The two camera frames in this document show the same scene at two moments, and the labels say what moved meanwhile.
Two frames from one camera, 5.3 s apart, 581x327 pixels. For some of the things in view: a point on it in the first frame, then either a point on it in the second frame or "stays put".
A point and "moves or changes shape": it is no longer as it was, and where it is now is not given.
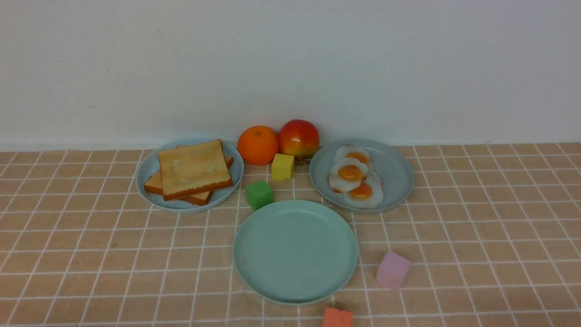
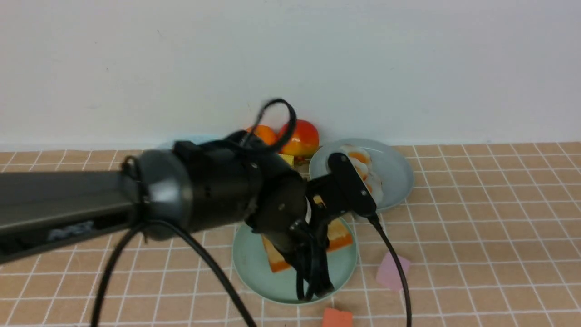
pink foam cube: (394, 269) stays put
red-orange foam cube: (334, 317) stays put
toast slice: (194, 169) moves or changes shape
